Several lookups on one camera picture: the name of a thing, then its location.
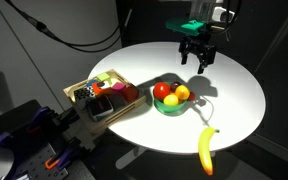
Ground pink block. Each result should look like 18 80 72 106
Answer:
111 81 127 92

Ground dark purple plum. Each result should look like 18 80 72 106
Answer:
169 81 182 93

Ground small red fruit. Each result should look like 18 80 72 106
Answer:
187 91 197 102

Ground yellow lemon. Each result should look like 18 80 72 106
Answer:
163 93 180 107

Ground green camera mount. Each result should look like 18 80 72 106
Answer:
165 17 216 37

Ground dark grey block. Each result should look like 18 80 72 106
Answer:
108 92 127 110

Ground lime green block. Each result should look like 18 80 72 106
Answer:
96 72 112 84

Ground white table base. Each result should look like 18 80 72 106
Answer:
115 145 149 170

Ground blue cube block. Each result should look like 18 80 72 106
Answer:
86 78 99 88

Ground orange yellow fruit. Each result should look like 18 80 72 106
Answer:
174 84 191 101

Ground black perforated board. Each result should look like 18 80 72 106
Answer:
13 142 69 180

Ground black cable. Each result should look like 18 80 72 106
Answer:
68 41 122 54
4 0 122 48

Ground wooden tray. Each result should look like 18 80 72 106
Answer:
63 68 147 136

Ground red block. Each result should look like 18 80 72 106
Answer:
122 85 140 103

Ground dark rounded box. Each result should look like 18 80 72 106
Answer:
86 95 115 122

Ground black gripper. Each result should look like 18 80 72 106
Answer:
178 35 218 75

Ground orange block with hole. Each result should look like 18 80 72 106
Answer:
91 81 114 96

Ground large red tomato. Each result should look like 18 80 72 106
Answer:
153 81 171 101

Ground yellow banana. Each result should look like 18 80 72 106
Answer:
197 126 221 177

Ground black white checkered block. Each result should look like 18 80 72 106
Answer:
73 87 97 102

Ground green bowl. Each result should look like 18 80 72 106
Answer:
152 81 189 116

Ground tray support bracket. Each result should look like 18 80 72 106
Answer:
62 114 98 153

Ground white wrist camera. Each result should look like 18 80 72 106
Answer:
211 7 236 22

